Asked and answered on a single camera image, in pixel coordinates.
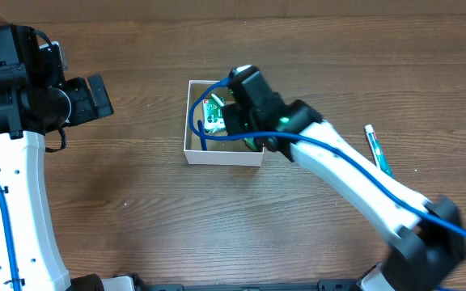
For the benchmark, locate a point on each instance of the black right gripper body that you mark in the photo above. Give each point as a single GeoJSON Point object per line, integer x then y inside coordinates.
{"type": "Point", "coordinates": [240, 124]}

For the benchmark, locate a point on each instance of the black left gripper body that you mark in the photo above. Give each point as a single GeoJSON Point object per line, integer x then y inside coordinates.
{"type": "Point", "coordinates": [82, 107]}

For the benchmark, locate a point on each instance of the green Dettol soap bar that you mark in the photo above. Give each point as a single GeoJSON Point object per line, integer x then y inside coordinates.
{"type": "Point", "coordinates": [213, 121]}

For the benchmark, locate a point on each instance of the green white toothbrush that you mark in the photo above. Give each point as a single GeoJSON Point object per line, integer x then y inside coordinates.
{"type": "Point", "coordinates": [249, 142]}

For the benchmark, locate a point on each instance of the blue disposable razor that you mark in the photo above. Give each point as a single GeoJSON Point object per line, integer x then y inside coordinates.
{"type": "Point", "coordinates": [201, 134]}

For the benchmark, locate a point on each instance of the teal toothpaste tube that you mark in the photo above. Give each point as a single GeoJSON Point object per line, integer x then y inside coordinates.
{"type": "Point", "coordinates": [377, 151]}

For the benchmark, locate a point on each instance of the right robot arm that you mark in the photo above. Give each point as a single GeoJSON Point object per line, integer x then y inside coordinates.
{"type": "Point", "coordinates": [423, 246]}

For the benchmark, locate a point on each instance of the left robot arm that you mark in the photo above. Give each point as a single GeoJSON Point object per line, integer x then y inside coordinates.
{"type": "Point", "coordinates": [36, 99]}

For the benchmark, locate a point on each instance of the pink open cardboard box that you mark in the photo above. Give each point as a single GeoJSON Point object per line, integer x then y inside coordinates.
{"type": "Point", "coordinates": [224, 153]}

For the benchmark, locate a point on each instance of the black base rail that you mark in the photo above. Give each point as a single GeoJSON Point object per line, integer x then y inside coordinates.
{"type": "Point", "coordinates": [133, 282]}

